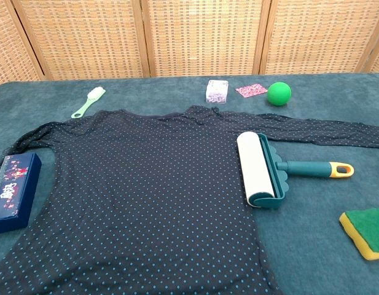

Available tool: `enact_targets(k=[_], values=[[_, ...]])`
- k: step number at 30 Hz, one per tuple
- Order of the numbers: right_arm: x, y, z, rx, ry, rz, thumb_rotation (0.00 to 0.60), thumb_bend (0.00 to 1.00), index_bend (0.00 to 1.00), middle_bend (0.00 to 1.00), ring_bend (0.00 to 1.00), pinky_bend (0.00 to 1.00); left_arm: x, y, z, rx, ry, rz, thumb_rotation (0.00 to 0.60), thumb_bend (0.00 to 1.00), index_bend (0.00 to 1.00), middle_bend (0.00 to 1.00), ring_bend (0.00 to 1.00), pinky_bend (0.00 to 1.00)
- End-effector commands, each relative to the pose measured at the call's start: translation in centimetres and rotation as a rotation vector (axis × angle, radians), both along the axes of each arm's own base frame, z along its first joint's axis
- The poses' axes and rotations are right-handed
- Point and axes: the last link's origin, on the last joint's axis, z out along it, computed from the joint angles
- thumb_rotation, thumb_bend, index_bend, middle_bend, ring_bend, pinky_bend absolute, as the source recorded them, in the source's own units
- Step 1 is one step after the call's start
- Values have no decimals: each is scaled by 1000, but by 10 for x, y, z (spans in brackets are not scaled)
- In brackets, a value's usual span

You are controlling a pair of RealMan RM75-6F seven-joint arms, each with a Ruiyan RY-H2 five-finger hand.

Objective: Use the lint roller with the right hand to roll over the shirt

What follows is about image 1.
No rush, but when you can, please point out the woven wooden folding screen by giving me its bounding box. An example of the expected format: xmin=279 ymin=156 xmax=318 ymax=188
xmin=0 ymin=0 xmax=379 ymax=89

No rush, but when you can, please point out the light green cleaning brush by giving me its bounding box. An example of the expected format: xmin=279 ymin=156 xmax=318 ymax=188
xmin=71 ymin=87 xmax=106 ymax=120

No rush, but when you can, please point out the teal carpet table cover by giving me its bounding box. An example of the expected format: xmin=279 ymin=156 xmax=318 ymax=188
xmin=0 ymin=73 xmax=379 ymax=295

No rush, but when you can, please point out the green yellow scrub sponge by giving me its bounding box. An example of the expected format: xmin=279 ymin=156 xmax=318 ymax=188
xmin=338 ymin=206 xmax=379 ymax=261

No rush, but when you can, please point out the dark blue printed box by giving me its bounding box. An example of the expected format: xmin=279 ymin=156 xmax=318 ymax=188
xmin=0 ymin=152 xmax=42 ymax=236

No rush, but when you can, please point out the pink patterned square card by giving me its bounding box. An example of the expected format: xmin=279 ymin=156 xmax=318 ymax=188
xmin=235 ymin=82 xmax=268 ymax=100

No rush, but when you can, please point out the green ball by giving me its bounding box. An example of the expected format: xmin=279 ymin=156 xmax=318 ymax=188
xmin=267 ymin=82 xmax=292 ymax=107

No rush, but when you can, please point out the dark blue polka dot shirt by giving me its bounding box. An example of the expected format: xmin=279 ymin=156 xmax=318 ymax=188
xmin=0 ymin=105 xmax=379 ymax=295

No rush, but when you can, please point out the white purple patterned box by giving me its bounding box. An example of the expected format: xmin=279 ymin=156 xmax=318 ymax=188
xmin=205 ymin=79 xmax=230 ymax=104

